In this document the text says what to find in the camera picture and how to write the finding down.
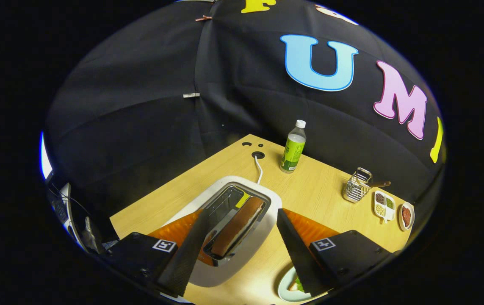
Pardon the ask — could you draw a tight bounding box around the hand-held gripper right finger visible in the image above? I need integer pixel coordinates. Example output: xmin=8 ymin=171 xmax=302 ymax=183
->
xmin=276 ymin=208 xmax=395 ymax=297

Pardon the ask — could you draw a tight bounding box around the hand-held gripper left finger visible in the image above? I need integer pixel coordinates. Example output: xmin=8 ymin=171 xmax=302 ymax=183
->
xmin=105 ymin=208 xmax=217 ymax=298

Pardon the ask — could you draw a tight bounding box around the round-topped bread slice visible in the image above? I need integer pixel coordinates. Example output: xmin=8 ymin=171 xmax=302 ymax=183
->
xmin=210 ymin=196 xmax=266 ymax=258

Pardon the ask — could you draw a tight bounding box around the pale green round plate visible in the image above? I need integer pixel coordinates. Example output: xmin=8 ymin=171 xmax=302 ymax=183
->
xmin=277 ymin=266 xmax=331 ymax=303

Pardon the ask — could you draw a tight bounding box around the white toaster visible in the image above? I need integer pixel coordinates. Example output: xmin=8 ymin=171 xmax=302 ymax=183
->
xmin=161 ymin=175 xmax=283 ymax=288

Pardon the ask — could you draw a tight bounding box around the white divided dish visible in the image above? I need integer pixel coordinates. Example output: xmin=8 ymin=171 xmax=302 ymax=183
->
xmin=373 ymin=190 xmax=396 ymax=223

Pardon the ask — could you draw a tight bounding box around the green label plastic bottle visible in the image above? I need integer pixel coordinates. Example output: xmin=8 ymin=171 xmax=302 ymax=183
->
xmin=279 ymin=119 xmax=307 ymax=174

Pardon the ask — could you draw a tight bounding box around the white oval plate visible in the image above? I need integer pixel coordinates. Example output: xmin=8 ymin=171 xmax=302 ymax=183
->
xmin=398 ymin=202 xmax=415 ymax=231

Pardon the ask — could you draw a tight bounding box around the black backdrop cloth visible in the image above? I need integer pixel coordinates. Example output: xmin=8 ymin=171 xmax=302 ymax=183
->
xmin=43 ymin=0 xmax=448 ymax=263

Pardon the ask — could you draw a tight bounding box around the metal wire utensil holder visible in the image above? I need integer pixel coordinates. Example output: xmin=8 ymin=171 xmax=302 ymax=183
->
xmin=343 ymin=167 xmax=373 ymax=203

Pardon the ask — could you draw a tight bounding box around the white toaster cable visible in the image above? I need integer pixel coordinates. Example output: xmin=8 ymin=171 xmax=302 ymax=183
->
xmin=252 ymin=151 xmax=265 ymax=185

